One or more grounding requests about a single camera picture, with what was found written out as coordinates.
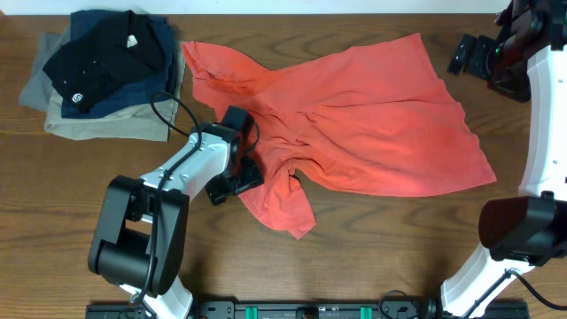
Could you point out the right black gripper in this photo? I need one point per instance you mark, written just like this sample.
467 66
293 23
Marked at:
516 89

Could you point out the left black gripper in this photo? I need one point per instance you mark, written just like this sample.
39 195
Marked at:
255 177

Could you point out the red soccer t-shirt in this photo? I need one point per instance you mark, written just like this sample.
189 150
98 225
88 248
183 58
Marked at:
374 120

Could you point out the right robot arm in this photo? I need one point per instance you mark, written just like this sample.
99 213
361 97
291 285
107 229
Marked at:
522 233

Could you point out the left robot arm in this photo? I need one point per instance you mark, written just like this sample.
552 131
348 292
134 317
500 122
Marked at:
139 239

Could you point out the khaki folded garment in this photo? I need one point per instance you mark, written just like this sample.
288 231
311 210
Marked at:
136 122

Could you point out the navy folded shirt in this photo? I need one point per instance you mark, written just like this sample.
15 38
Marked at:
134 93

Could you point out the black folded polo shirt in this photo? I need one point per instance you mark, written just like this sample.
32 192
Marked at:
119 50

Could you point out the grey folded garment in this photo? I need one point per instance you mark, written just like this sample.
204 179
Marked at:
38 93

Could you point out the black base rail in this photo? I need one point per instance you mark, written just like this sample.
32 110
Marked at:
392 308

